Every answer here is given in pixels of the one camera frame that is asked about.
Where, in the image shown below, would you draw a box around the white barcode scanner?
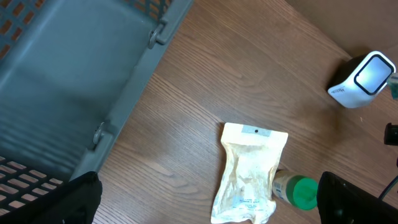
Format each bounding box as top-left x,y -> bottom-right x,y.
327,51 -> 396,108

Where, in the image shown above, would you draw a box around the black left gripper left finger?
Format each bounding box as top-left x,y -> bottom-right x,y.
1,171 -> 103,224

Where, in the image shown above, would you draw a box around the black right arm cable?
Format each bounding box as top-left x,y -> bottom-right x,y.
377,175 -> 398,200

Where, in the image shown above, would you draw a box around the small teal tissue pack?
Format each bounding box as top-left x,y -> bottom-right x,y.
387,73 -> 398,100

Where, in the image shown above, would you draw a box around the brown cardboard backboard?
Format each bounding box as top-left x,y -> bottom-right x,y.
287,0 -> 397,62

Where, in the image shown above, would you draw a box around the grey plastic mesh basket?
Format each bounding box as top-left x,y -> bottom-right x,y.
1,0 -> 192,215

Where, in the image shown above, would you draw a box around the beige nut snack bag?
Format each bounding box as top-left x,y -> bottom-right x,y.
211,123 -> 289,224

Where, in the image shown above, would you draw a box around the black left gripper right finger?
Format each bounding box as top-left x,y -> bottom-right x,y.
317,172 -> 397,224

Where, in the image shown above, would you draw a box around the green cap white bottle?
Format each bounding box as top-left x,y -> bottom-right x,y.
272,170 -> 318,210

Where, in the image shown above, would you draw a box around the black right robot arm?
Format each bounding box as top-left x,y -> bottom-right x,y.
384,123 -> 398,146

